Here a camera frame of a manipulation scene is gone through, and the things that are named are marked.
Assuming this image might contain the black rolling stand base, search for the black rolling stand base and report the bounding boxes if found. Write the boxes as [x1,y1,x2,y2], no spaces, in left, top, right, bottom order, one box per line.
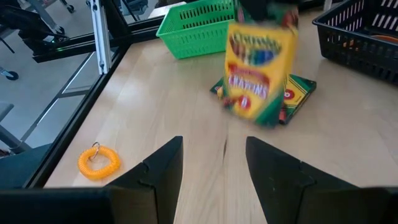
[0,0,75,82]

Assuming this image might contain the yellow orange coil keychain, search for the yellow orange coil keychain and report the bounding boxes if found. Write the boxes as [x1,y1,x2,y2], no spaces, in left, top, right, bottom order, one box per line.
[76,142,121,181]

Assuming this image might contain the green plastic basket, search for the green plastic basket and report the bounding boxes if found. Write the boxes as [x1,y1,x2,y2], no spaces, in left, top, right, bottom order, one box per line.
[155,0,237,60]

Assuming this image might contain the black aluminium table frame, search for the black aluminium table frame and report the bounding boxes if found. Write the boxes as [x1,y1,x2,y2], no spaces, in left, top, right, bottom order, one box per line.
[23,0,165,189]

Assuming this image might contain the silver aluminium post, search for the silver aluminium post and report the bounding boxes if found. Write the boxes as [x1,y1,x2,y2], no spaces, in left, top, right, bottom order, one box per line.
[90,0,113,75]

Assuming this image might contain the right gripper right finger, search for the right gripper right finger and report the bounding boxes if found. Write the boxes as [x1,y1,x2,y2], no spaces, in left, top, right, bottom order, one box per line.
[246,136,398,224]

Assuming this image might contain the yellow green crayon box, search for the yellow green crayon box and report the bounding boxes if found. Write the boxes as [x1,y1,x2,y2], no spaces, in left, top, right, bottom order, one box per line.
[210,73,317,125]
[222,21,299,128]

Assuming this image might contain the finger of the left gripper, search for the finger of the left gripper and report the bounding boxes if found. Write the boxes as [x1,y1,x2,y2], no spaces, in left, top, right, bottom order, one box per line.
[241,0,284,21]

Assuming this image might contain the black plastic basket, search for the black plastic basket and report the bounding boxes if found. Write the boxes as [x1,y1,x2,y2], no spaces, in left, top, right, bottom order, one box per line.
[312,0,398,86]

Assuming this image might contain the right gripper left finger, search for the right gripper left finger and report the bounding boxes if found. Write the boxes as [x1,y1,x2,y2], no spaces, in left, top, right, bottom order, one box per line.
[0,136,183,224]

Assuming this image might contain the dark office chair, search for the dark office chair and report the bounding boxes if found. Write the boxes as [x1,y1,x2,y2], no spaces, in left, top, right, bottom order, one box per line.
[0,102,52,189]

